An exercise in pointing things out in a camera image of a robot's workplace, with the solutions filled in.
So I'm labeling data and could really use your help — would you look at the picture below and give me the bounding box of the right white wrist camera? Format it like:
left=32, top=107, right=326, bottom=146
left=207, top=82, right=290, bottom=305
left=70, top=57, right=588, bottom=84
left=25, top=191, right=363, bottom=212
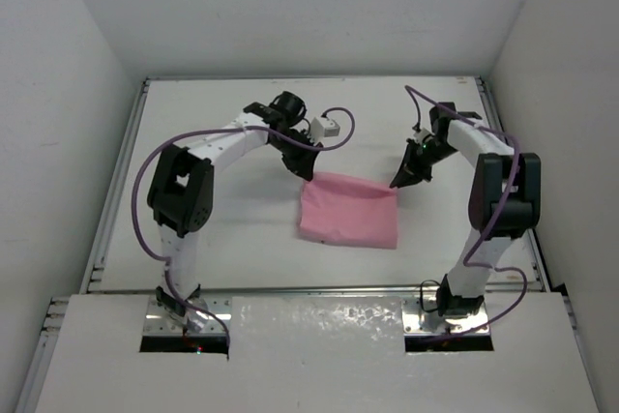
left=413, top=128, right=432, bottom=145

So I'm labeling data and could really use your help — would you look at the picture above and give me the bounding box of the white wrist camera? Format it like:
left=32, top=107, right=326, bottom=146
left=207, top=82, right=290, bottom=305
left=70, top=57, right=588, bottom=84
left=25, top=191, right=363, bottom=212
left=413, top=128, right=432, bottom=145
left=309, top=116, right=340, bottom=143

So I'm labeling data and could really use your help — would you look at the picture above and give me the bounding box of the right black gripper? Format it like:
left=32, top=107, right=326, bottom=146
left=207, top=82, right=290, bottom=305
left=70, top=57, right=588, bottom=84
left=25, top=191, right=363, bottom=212
left=392, top=138, right=459, bottom=191

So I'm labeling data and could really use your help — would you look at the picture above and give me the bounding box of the pink t-shirt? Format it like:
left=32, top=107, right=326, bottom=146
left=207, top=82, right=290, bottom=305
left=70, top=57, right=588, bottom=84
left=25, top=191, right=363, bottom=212
left=298, top=172, right=398, bottom=250

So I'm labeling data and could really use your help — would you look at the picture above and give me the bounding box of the aluminium table frame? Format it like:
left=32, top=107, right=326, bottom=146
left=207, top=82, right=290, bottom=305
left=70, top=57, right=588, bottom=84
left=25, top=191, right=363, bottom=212
left=17, top=77, right=573, bottom=412

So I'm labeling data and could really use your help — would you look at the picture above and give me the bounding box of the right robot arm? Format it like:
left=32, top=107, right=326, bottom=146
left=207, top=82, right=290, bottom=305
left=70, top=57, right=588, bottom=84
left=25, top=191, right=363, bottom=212
left=390, top=103, right=542, bottom=317

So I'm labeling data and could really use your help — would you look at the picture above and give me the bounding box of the metal base plate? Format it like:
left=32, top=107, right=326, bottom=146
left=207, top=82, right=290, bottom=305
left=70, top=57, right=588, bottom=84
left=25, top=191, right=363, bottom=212
left=400, top=285, right=490, bottom=338
left=142, top=293, right=232, bottom=337

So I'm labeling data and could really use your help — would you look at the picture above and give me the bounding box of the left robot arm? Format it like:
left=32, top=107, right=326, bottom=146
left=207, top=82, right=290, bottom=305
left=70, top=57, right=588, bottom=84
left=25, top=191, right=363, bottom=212
left=147, top=91, right=322, bottom=318

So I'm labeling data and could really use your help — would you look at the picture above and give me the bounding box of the white front cover board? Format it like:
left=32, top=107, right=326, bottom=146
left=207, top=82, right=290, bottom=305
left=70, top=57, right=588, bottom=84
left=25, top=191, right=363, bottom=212
left=38, top=293, right=597, bottom=412

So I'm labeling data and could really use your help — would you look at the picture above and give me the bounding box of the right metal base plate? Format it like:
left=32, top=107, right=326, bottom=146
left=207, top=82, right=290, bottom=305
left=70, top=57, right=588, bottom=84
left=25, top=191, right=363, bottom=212
left=400, top=285, right=490, bottom=338

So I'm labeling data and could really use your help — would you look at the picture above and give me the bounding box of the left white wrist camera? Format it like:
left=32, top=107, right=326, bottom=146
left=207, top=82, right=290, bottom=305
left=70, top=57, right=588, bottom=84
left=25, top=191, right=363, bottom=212
left=309, top=116, right=340, bottom=143

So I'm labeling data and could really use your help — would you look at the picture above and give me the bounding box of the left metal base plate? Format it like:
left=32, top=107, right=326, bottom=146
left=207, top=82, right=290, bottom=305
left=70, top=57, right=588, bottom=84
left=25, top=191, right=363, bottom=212
left=142, top=293, right=232, bottom=337

